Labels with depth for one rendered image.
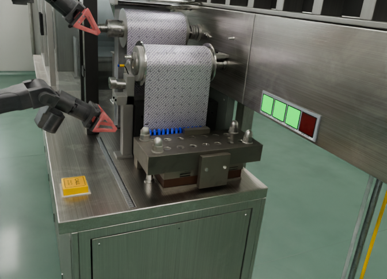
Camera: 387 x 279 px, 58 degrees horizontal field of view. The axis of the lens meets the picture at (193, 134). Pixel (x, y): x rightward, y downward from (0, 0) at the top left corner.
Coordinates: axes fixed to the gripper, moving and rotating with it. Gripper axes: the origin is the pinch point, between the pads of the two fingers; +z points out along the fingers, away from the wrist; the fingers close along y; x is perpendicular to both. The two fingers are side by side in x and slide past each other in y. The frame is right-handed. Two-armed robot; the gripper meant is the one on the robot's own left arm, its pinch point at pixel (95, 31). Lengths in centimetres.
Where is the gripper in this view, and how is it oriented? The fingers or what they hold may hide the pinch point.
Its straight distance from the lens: 116.8
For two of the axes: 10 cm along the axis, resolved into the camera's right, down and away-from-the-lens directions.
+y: 4.1, 3.5, -8.4
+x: 6.4, -7.7, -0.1
